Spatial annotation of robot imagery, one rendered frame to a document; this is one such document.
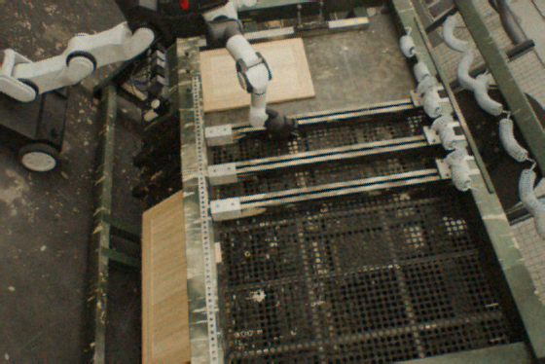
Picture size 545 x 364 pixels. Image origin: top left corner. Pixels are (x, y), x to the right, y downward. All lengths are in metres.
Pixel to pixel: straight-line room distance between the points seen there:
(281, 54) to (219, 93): 0.42
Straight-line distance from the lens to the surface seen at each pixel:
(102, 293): 2.74
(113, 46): 2.63
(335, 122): 2.57
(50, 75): 2.81
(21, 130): 2.90
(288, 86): 2.77
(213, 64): 2.94
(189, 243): 2.26
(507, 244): 2.27
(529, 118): 2.95
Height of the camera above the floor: 2.21
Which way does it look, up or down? 27 degrees down
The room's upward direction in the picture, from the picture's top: 61 degrees clockwise
